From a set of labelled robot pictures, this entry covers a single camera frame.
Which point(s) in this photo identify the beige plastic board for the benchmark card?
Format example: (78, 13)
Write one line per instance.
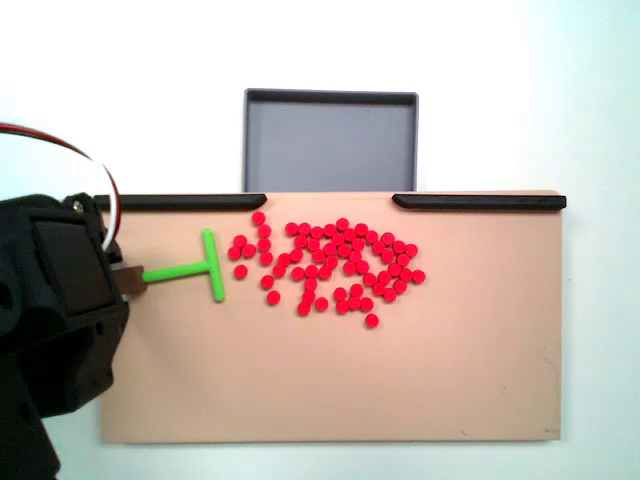
(300, 375)

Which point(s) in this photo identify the green T pusher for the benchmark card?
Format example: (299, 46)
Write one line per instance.
(175, 273)

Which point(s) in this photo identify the red cylindrical granule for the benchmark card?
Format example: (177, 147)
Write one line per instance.
(325, 272)
(378, 247)
(356, 290)
(384, 277)
(361, 230)
(370, 279)
(301, 241)
(371, 320)
(358, 243)
(310, 284)
(399, 246)
(240, 241)
(284, 260)
(313, 244)
(390, 295)
(241, 271)
(336, 240)
(321, 303)
(400, 286)
(355, 257)
(349, 268)
(388, 256)
(263, 244)
(406, 274)
(342, 223)
(234, 252)
(394, 269)
(419, 275)
(411, 250)
(317, 232)
(318, 256)
(367, 303)
(292, 229)
(279, 271)
(266, 258)
(330, 230)
(387, 238)
(258, 218)
(344, 250)
(380, 288)
(340, 294)
(267, 281)
(311, 271)
(308, 296)
(362, 266)
(402, 260)
(304, 308)
(342, 306)
(298, 273)
(264, 230)
(372, 236)
(350, 234)
(296, 255)
(304, 229)
(248, 250)
(329, 248)
(331, 262)
(273, 298)
(354, 302)

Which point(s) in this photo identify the black barrier rail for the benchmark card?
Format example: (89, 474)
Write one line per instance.
(480, 202)
(190, 202)

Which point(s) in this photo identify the grey plastic container tray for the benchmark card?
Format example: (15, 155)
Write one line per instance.
(330, 150)

